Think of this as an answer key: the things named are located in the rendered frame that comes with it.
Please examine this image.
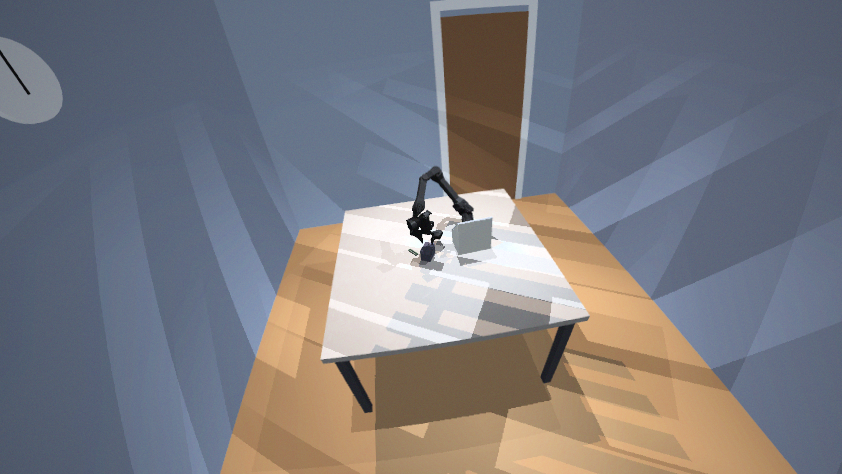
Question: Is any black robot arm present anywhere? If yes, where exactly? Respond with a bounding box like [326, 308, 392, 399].
[406, 166, 474, 231]

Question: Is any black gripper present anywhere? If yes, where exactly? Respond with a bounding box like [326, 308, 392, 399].
[410, 222, 443, 245]

